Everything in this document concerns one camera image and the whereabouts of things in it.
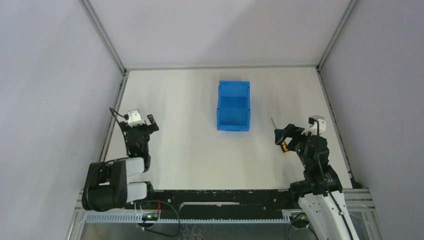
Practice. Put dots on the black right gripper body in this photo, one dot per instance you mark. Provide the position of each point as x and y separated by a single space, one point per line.
297 143

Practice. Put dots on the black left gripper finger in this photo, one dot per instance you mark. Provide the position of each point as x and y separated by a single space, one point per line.
153 127
124 127

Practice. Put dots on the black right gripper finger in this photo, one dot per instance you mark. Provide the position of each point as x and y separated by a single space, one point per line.
291 128
279 136

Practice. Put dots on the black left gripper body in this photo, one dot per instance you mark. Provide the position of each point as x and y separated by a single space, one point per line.
142 128

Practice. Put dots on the yellow black handled screwdriver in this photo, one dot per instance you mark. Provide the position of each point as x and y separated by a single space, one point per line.
284 147

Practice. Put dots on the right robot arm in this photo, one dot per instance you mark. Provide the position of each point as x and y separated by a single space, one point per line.
320 194

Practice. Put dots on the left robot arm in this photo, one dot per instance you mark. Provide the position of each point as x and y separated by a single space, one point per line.
107 184

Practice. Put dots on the blue plastic bin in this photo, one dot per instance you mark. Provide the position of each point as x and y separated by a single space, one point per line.
233 112

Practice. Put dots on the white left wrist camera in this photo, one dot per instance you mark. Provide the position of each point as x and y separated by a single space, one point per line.
134 118

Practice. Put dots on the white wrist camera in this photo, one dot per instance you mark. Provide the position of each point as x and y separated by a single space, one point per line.
316 126
134 118

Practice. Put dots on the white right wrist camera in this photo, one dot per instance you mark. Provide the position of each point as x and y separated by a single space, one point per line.
316 126

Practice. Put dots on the aluminium frame left rail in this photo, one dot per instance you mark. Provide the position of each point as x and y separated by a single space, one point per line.
110 48

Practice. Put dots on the aluminium frame rail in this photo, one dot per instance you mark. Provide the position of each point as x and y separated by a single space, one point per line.
110 48
326 86

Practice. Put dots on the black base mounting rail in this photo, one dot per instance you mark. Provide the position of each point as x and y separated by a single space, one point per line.
238 205

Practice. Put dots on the left electronics board with wires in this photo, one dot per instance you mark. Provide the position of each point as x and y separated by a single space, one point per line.
150 219

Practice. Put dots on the electronics board with wires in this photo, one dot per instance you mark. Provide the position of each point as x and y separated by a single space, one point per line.
150 219
299 222

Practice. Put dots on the right electronics board with wires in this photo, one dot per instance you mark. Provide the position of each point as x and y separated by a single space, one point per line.
299 222

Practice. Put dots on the aluminium frame right rail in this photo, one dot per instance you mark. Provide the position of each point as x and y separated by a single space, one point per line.
326 86

